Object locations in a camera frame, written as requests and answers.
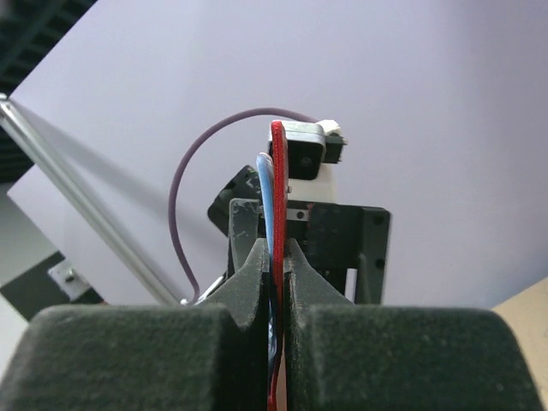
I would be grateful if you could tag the red leather card holder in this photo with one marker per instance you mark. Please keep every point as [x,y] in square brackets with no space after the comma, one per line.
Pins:
[273,179]

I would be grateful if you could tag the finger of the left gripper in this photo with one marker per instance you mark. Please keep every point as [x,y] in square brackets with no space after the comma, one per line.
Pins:
[242,232]

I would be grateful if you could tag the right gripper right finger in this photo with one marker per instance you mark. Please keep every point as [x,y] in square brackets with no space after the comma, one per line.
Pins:
[343,356]

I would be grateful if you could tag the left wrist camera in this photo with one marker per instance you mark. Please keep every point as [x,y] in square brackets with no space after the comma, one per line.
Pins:
[307,151]

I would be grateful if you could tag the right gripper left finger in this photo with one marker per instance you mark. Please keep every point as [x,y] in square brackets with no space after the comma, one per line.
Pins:
[212,356]

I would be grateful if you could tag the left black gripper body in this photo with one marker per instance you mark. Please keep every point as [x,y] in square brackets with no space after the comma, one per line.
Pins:
[334,238]

